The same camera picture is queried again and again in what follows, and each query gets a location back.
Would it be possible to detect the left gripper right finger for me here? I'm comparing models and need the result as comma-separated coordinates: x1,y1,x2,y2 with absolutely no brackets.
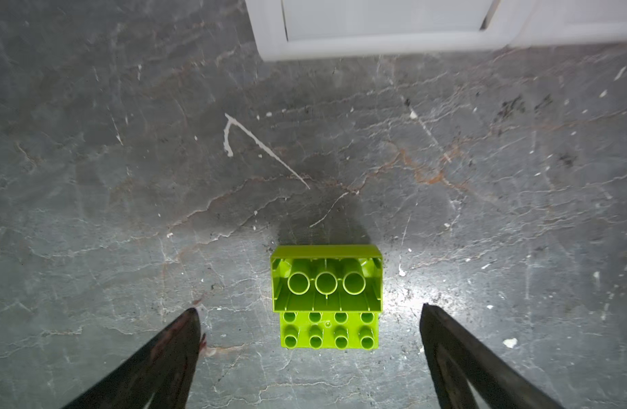
419,303,561,408

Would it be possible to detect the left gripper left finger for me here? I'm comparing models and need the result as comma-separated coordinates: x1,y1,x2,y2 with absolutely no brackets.
66,308,203,408

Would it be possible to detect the green studded brick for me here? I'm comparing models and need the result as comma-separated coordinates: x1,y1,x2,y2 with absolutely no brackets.
279,312,379,350

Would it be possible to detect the middle white bin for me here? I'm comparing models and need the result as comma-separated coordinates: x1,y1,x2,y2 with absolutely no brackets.
509,0,627,48

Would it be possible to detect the white bin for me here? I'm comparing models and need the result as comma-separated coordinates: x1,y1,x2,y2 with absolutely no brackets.
509,0,627,48
246,1,537,61

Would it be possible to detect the left white bin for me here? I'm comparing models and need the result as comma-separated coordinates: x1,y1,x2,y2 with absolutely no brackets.
246,1,537,61

